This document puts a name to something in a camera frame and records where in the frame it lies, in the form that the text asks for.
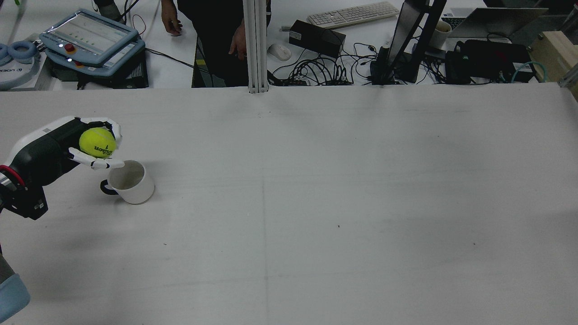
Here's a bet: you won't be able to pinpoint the black pendant cable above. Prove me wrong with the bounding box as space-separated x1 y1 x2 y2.
144 47 196 70

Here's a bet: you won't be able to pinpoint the grey laptop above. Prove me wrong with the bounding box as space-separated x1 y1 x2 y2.
445 7 549 39

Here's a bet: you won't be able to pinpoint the white paper cup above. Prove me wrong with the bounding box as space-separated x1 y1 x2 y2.
429 20 452 49

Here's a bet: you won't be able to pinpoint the light wooden box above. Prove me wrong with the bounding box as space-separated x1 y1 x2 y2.
528 31 578 99

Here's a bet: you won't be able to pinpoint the white computer keyboard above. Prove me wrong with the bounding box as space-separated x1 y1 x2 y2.
308 1 401 29

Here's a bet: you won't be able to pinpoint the blue-grey teach pendant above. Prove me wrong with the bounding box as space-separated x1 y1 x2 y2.
45 38 146 78
39 9 140 68

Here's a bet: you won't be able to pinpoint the black bag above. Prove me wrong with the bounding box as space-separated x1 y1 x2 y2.
445 39 537 85

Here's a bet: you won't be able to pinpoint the aluminium profile post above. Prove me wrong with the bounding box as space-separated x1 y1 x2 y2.
242 0 270 94

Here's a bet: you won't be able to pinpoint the black monitor with stand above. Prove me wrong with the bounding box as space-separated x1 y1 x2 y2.
370 0 447 85

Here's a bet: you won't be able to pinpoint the white printed box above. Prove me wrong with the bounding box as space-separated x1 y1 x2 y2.
0 58 48 91

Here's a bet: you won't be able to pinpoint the teal cable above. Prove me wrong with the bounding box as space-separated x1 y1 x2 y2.
510 61 549 84

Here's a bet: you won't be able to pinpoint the red cable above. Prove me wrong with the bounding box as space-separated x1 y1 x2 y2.
130 14 148 37

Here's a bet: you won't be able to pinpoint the black rectangular power box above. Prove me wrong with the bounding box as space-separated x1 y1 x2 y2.
289 19 346 58

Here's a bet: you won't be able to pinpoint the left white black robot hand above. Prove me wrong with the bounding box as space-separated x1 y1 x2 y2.
2 116 126 186

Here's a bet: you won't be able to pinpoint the person in dark clothes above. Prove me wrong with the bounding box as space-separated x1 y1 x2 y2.
161 0 271 88

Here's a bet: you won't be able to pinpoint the light blue headphones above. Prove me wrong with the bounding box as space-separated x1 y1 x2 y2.
0 41 33 65

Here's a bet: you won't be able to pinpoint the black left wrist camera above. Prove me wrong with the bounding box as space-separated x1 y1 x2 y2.
5 183 49 221

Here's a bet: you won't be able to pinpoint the tangle of black cables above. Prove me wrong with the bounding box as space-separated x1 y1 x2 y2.
267 43 381 87

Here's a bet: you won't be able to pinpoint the white mug with black handle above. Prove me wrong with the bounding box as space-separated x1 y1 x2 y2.
100 160 155 205

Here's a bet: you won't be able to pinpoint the yellow tennis ball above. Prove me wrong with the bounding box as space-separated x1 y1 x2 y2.
79 127 117 159

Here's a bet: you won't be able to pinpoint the white computer mouse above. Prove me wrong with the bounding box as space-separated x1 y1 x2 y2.
268 44 292 61

